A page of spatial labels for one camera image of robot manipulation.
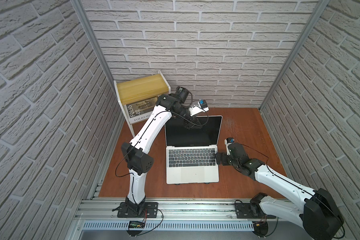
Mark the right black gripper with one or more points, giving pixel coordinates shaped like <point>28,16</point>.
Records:
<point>220,156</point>

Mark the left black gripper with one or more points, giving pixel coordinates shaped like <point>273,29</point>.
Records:
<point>190,119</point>

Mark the silver laptop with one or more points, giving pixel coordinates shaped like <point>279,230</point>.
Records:
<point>190,154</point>

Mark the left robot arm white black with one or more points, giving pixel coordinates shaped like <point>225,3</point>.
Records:
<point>136,152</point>

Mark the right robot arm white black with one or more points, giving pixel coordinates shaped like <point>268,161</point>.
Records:
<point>313,210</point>

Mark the Folio 02 book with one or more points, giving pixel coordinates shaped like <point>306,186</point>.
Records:
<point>141,110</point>

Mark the white shelf with wooden top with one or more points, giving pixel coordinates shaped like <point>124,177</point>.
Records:
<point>140,89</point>

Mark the right controller board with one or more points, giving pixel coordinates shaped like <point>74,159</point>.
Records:
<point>261,229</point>

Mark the controller board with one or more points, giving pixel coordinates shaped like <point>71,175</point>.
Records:
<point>139,225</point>
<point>261,229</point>

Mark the left controller board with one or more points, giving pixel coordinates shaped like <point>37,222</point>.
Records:
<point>139,225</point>

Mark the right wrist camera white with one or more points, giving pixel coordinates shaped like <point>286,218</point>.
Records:
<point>228,141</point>

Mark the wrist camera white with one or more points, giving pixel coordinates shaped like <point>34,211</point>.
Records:
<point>228,141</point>
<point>200,107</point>

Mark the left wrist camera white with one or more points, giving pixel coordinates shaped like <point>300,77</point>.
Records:
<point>200,107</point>

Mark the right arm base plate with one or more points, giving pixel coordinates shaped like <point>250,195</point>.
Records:
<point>250,211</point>

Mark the aluminium mounting rail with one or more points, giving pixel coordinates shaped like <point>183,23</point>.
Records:
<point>201,215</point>

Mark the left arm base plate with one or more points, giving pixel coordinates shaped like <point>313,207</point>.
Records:
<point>131,210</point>

